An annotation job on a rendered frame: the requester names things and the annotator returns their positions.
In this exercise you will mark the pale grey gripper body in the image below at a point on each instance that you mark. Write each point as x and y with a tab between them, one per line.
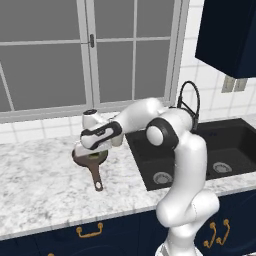
87	150

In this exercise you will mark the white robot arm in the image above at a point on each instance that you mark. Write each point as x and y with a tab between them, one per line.
186	166

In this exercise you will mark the green sponge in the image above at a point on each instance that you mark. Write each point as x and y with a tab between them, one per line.
94	155

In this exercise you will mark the brown frying pan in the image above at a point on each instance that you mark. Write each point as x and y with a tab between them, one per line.
94	171

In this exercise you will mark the black double sink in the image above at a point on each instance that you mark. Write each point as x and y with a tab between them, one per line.
230	146

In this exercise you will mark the grey framed window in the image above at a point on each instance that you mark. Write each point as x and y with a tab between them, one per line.
50	73

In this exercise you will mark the dark blue drawer front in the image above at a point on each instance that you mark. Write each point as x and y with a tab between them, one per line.
120	235

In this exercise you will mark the dark blue cupboard door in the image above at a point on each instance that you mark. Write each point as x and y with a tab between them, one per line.
203	240
151	238
243	220

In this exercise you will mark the dark window latch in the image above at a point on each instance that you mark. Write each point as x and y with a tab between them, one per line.
91	40

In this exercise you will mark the black arched tap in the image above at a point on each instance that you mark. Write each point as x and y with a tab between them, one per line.
198	100

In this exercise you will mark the grey wall socket plate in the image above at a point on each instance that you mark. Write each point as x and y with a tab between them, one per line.
240	84
228	84

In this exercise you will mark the dark blue wall cupboard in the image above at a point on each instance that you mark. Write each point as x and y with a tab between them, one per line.
230	33

